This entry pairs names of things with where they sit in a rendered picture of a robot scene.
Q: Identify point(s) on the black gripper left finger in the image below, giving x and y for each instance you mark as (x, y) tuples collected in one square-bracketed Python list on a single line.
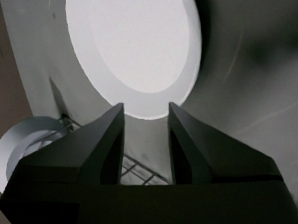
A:
[(79, 155)]

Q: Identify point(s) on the white round plate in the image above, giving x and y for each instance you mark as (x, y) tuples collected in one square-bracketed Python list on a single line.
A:
[(144, 53), (24, 138)]

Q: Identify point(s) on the silver wire dish rack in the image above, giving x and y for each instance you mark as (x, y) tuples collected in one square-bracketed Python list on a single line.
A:
[(128, 170)]

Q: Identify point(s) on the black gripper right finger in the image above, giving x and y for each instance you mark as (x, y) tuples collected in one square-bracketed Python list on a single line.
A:
[(214, 156)]

